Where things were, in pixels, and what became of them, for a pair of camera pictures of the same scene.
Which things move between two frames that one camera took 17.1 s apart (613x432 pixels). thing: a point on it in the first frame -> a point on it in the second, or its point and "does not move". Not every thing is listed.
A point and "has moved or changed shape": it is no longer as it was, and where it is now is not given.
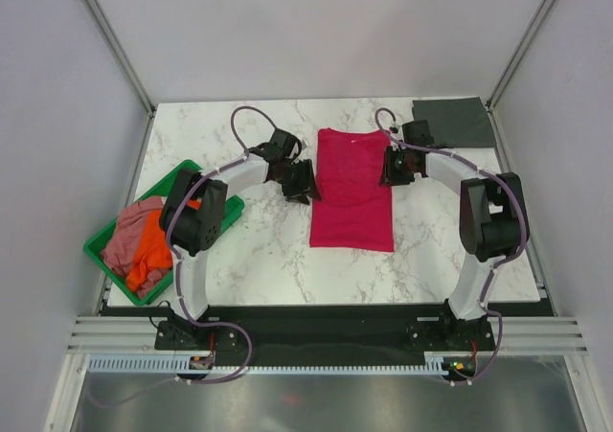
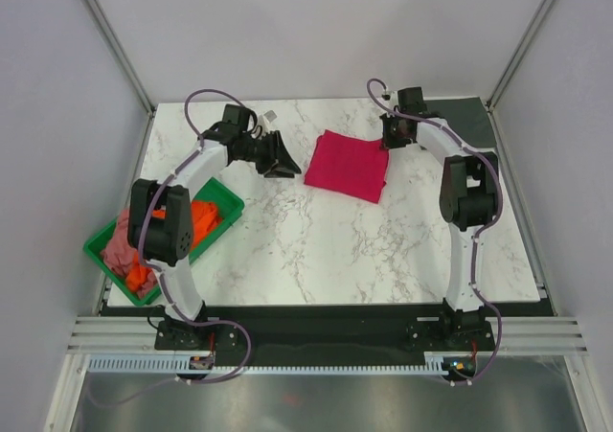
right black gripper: (389, 175) -> (389, 142)
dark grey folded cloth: (456, 123) does not move
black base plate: (335, 330) does not move
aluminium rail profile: (116, 335) does not move
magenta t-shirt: (354, 211) has moved or changed shape
